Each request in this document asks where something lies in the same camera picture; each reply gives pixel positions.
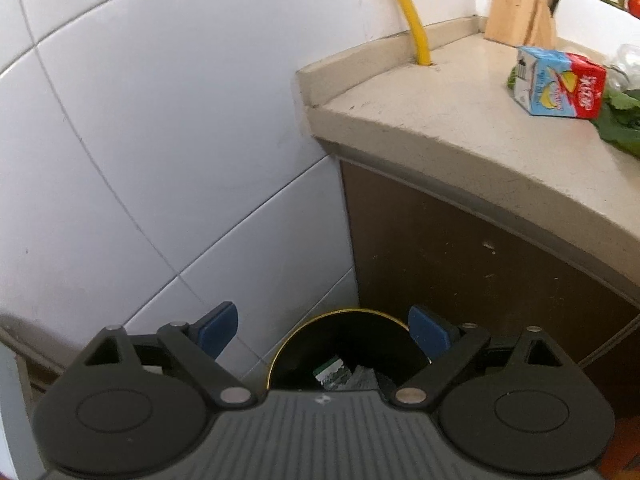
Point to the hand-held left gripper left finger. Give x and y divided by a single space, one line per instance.
217 331

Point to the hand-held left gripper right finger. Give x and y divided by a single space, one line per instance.
427 332

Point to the black trash bin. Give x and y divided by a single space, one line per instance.
350 335

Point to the trash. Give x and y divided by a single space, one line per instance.
331 372

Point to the brown cabinet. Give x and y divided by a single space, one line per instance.
475 270

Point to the crumpled grey plastic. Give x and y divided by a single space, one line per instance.
364 379

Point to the red and blue juice carton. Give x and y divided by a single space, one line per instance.
555 85

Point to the leafy green vegetable scraps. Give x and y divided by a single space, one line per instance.
620 120

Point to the yellow pipe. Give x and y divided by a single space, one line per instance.
410 10

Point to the clear plastic bag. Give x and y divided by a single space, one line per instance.
625 65

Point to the wooden knife block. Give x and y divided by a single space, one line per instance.
515 5

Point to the red tomato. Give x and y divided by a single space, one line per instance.
634 5

